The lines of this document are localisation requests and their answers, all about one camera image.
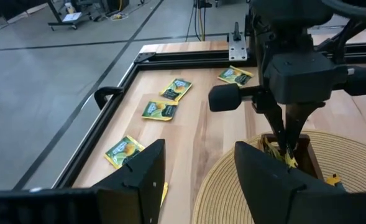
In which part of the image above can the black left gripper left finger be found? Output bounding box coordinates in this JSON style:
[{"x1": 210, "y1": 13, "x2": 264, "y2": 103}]
[{"x1": 0, "y1": 139, "x2": 167, "y2": 224}]

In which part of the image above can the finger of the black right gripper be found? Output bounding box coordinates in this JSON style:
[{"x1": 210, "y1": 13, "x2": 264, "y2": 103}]
[
  {"x1": 285, "y1": 102, "x2": 325, "y2": 152},
  {"x1": 263, "y1": 104, "x2": 288, "y2": 156}
]

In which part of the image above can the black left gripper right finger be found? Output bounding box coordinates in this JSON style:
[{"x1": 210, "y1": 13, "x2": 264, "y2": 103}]
[{"x1": 234, "y1": 141, "x2": 366, "y2": 224}]

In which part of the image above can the brown wooden tea box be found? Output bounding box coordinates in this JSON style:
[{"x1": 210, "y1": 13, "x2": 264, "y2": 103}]
[{"x1": 258, "y1": 133, "x2": 326, "y2": 182}]

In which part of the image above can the round woven straw placemat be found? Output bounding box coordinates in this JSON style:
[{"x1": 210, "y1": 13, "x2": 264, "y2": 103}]
[{"x1": 191, "y1": 129, "x2": 366, "y2": 224}]

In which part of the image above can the white paper sheet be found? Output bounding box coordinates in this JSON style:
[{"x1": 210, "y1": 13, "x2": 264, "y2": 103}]
[{"x1": 62, "y1": 11, "x2": 83, "y2": 22}]

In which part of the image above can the black rolling desk stand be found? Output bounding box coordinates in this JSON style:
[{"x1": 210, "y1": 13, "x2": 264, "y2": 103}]
[{"x1": 47, "y1": 0, "x2": 92, "y2": 31}]

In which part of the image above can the black computer tower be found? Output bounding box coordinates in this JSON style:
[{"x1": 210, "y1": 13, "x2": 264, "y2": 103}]
[{"x1": 106, "y1": 0, "x2": 130, "y2": 12}]

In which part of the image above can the black partition panel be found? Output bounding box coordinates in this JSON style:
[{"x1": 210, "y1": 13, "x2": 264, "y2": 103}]
[{"x1": 0, "y1": 0, "x2": 48, "y2": 20}]

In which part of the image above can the black metal table frame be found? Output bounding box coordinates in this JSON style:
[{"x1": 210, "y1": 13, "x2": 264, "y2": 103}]
[{"x1": 52, "y1": 21, "x2": 366, "y2": 190}]

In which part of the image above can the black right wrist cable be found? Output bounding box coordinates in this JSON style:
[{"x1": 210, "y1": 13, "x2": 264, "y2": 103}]
[{"x1": 321, "y1": 0, "x2": 366, "y2": 22}]

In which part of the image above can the hanging cable bundle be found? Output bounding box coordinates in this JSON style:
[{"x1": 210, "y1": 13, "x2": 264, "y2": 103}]
[{"x1": 185, "y1": 0, "x2": 213, "y2": 42}]

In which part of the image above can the yellow floor cable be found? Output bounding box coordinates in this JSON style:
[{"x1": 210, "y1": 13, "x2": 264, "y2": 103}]
[{"x1": 106, "y1": 11, "x2": 130, "y2": 22}]

